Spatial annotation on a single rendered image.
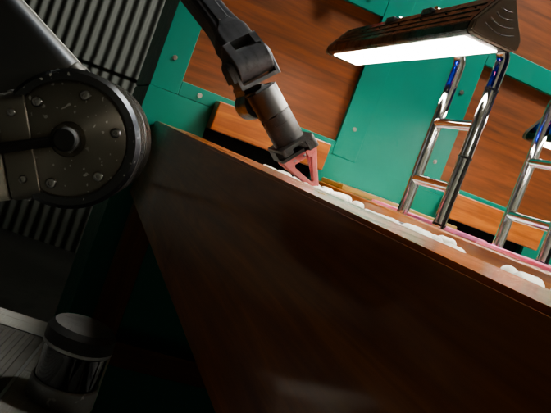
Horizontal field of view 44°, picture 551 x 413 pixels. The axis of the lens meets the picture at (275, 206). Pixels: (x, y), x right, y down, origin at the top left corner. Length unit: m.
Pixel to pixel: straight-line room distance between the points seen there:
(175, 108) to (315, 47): 0.38
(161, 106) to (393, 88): 0.61
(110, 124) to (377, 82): 1.23
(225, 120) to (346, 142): 0.34
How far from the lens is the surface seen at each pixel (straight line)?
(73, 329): 0.70
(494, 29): 1.03
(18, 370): 0.78
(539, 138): 1.54
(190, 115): 1.67
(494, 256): 1.00
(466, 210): 1.88
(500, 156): 2.00
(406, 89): 1.84
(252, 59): 1.18
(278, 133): 1.19
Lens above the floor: 0.78
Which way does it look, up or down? 4 degrees down
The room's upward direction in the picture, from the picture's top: 20 degrees clockwise
